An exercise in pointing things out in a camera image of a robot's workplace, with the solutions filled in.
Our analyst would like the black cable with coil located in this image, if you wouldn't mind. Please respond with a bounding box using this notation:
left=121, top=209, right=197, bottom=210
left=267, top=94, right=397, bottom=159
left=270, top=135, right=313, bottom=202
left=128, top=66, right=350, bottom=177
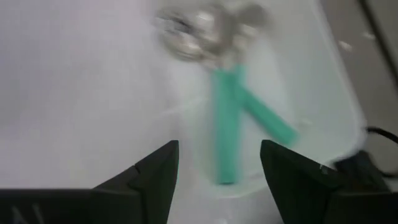
left=365, top=126, right=398, bottom=180

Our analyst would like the white plastic bin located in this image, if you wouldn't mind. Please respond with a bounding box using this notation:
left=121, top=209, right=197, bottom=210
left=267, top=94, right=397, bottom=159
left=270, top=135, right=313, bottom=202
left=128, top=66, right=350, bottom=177
left=149, top=0, right=368, bottom=202

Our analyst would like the teal-handled silver spoon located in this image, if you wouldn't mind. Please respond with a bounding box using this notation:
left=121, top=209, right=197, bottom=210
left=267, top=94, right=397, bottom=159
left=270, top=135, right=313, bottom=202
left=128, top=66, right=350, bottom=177
left=154, top=4, right=246, bottom=186
left=214, top=1, right=300, bottom=147

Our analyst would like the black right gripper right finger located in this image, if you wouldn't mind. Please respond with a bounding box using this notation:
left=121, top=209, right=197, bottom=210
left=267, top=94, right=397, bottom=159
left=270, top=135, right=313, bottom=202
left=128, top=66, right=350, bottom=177
left=260, top=140, right=398, bottom=224

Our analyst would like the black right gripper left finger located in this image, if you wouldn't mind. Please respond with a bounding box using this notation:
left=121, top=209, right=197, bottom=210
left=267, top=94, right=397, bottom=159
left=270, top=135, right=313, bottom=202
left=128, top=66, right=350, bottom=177
left=0, top=139, right=180, bottom=224

